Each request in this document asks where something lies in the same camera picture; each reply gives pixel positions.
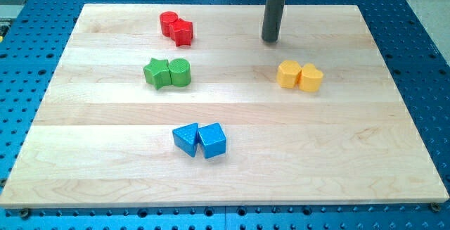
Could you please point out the blue cube block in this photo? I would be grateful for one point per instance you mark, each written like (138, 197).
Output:
(212, 140)

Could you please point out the blue triangle block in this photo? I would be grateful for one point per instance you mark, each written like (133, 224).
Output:
(186, 138)

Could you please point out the green cylinder block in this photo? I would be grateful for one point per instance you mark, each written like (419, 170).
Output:
(180, 71)

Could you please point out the yellow hexagon block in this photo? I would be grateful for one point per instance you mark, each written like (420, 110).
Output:
(288, 73)

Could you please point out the green star block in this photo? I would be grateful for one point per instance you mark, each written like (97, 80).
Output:
(157, 73)

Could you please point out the red star block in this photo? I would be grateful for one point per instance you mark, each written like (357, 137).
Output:
(181, 31)

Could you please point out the yellow heart block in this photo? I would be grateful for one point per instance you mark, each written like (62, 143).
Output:
(310, 78)

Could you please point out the red cylinder block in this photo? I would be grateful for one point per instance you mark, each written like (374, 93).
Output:
(166, 18)

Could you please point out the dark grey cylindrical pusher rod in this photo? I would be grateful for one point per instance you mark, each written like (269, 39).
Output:
(273, 13)

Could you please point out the light wooden board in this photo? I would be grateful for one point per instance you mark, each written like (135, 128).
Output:
(177, 105)

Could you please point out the blue perforated table plate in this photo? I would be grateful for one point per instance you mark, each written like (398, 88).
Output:
(36, 39)

